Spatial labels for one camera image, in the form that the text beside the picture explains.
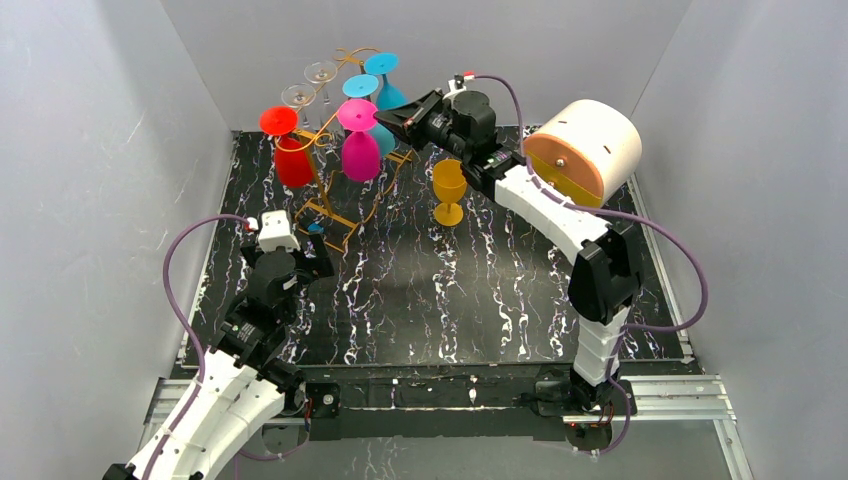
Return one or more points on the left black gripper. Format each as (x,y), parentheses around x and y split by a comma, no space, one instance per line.
(308,263)

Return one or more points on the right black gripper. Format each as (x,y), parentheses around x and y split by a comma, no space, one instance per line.
(423,120)

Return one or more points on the magenta wine glass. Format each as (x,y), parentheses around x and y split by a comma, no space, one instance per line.
(361,155)

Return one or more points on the gold wire glass rack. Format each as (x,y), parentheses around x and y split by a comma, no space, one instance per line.
(324,147)

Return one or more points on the yellow wine glass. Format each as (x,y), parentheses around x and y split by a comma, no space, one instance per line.
(449,185)

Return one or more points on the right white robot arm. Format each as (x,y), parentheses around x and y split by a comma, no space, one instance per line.
(601,290)

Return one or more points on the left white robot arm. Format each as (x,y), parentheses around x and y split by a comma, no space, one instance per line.
(243,382)

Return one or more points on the light blue wine glass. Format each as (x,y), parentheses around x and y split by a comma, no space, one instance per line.
(361,87)

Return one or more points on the teal blue wine glass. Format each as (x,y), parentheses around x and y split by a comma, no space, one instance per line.
(381,65)

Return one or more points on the clear wine glass rear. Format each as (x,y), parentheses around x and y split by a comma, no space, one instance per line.
(320,74)

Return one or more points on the clear wine glass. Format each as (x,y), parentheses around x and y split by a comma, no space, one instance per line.
(320,74)
(300,98)

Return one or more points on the red wine glass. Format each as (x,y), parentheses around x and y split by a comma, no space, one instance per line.
(290,160)

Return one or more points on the clear wine glass front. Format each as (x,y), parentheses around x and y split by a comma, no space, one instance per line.
(300,98)

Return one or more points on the black marble pattern mat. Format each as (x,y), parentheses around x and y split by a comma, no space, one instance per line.
(407,290)

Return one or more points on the white cylindrical drawer box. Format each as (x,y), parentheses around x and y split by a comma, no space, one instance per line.
(587,151)

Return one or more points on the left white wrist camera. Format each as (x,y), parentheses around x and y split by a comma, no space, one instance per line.
(277,231)

